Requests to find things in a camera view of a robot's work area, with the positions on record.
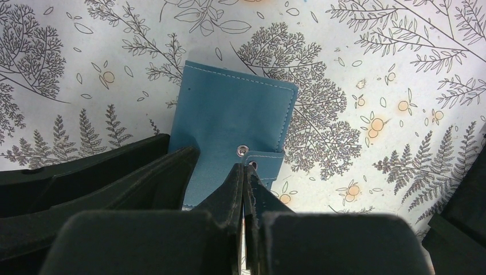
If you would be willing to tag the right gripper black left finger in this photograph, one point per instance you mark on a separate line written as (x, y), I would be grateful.
(204, 240)

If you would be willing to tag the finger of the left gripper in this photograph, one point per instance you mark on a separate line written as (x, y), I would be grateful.
(159, 185)
(29, 191)

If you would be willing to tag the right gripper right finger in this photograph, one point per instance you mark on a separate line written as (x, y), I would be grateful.
(281, 241)

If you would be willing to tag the blue leather card holder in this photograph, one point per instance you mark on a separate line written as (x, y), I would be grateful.
(230, 117)

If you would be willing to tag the black card box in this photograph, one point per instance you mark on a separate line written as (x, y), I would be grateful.
(456, 239)

